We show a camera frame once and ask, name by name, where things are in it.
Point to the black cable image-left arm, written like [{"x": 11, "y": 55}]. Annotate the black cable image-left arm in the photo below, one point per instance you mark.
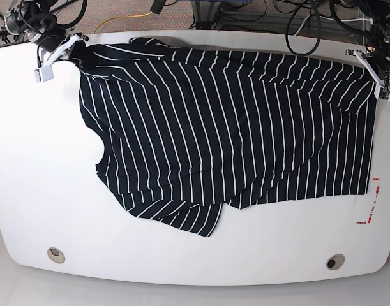
[{"x": 68, "y": 13}]

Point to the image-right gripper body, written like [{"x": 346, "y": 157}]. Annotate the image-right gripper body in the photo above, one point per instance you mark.
[{"x": 380, "y": 76}]

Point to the red tape corner marks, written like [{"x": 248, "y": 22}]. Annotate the red tape corner marks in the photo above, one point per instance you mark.
[{"x": 365, "y": 204}]

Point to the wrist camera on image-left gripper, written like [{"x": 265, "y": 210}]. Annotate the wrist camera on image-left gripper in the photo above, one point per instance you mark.
[{"x": 43, "y": 74}]

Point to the navy white striped T-shirt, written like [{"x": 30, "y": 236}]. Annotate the navy white striped T-shirt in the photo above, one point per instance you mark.
[{"x": 188, "y": 131}]

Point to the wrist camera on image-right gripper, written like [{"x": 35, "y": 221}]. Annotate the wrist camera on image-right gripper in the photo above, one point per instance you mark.
[{"x": 384, "y": 94}]

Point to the left table cable grommet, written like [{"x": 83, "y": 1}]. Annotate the left table cable grommet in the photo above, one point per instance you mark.
[{"x": 56, "y": 255}]

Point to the table cable grommet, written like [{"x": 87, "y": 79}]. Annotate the table cable grommet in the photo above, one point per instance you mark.
[
  {"x": 335, "y": 262},
  {"x": 56, "y": 255}
]

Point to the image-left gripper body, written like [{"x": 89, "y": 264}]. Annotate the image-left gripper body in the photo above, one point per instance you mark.
[{"x": 61, "y": 52}]

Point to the aluminium frame base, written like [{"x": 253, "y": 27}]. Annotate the aluminium frame base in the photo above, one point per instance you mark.
[{"x": 206, "y": 14}]

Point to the right table cable grommet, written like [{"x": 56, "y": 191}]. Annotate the right table cable grommet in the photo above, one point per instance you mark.
[{"x": 335, "y": 262}]

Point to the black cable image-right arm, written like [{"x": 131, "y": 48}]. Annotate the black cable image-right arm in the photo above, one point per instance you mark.
[{"x": 324, "y": 15}]

